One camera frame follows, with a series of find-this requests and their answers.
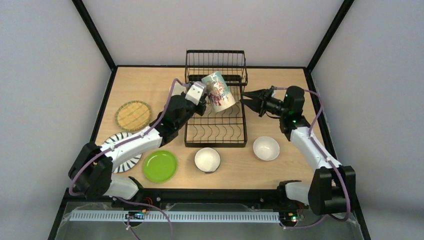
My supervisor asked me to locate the black wire dish rack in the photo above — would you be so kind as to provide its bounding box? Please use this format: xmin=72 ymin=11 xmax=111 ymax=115
xmin=184 ymin=49 xmax=248 ymax=148

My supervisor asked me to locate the plain white bowl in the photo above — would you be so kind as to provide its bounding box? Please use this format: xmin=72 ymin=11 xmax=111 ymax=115
xmin=252 ymin=136 xmax=280 ymax=161

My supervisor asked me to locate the black rimmed white bowl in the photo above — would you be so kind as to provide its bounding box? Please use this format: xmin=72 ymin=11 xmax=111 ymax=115
xmin=194 ymin=147 xmax=221 ymax=174

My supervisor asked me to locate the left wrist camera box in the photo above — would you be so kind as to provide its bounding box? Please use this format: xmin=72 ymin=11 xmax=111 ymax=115
xmin=185 ymin=81 xmax=207 ymax=106

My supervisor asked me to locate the blue striped white plate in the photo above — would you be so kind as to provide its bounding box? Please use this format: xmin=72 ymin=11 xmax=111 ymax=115
xmin=103 ymin=131 xmax=143 ymax=174

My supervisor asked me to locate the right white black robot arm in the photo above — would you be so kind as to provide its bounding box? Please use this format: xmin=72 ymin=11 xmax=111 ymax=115
xmin=242 ymin=86 xmax=356 ymax=221

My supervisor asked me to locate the green plastic plate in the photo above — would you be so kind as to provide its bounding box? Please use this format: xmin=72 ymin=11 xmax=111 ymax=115
xmin=143 ymin=150 xmax=178 ymax=184

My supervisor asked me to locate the yellow ceramic mug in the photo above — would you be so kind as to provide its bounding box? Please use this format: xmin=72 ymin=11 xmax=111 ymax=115
xmin=170 ymin=83 xmax=187 ymax=96

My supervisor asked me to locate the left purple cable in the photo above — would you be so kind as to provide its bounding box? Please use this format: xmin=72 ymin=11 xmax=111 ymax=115
xmin=68 ymin=78 xmax=175 ymax=240

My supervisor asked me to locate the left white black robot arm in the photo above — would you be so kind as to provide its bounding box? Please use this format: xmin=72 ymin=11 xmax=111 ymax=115
xmin=68 ymin=93 xmax=207 ymax=200

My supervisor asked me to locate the white slotted cable duct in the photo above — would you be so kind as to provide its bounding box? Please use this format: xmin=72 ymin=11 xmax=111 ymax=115
xmin=69 ymin=210 xmax=280 ymax=223

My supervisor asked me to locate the woven bamboo plate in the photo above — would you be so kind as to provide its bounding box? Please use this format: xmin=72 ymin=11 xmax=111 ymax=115
xmin=114 ymin=100 xmax=152 ymax=132

